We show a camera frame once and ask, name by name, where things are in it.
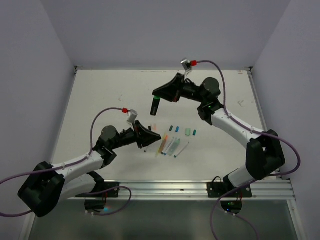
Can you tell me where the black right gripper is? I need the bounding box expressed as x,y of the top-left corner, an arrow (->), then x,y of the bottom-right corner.
153,72 -> 207,104

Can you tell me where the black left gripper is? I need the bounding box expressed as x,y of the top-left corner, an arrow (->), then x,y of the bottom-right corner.
110,119 -> 161,149

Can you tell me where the black green capped highlighter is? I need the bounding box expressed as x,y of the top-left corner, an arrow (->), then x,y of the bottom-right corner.
150,96 -> 161,116

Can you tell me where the yellow slim highlighter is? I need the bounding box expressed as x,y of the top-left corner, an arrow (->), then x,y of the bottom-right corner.
155,132 -> 167,157

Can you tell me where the orange brown highlighter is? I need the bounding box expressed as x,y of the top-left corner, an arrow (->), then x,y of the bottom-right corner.
160,135 -> 168,153

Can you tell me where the dark green capped marker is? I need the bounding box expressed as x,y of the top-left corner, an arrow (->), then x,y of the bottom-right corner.
161,137 -> 175,155

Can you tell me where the blue capped white marker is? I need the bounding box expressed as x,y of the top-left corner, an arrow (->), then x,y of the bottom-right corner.
164,137 -> 177,156

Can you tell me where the pale green translucent highlighter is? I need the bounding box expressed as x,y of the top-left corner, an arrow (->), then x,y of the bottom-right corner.
167,138 -> 181,156

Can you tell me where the teal capped white marker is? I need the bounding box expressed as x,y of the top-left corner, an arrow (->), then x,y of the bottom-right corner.
174,141 -> 190,158

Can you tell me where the pale green highlighter cap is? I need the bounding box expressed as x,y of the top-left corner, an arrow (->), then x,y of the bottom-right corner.
185,128 -> 191,136

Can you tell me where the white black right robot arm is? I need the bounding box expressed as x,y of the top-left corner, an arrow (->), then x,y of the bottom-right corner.
150,73 -> 285,197

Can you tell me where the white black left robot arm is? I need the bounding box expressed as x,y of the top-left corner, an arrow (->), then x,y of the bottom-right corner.
17,120 -> 162,218

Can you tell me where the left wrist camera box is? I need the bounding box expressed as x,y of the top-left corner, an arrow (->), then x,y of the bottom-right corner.
126,109 -> 138,125

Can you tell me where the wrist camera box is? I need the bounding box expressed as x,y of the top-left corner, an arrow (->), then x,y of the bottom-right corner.
126,109 -> 138,125
181,58 -> 197,77

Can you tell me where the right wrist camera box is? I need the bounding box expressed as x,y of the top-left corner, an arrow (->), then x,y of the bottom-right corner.
181,58 -> 197,77

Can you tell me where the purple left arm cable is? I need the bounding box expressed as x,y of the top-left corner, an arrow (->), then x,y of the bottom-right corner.
0,107 -> 129,218

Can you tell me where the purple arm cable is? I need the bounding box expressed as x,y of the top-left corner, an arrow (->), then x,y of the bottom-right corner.
0,107 -> 129,218
191,59 -> 302,240

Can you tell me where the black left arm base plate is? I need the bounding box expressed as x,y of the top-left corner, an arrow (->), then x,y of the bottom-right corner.
75,181 -> 120,213

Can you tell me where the aluminium side rail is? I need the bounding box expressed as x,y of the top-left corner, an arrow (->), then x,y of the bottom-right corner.
246,66 -> 283,180

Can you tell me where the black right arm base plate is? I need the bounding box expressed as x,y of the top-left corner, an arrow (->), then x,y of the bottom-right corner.
206,181 -> 253,215

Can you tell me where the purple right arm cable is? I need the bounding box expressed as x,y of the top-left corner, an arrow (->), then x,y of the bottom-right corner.
191,59 -> 302,240

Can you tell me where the aluminium front rail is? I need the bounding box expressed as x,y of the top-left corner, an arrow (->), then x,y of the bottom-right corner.
67,178 -> 296,201

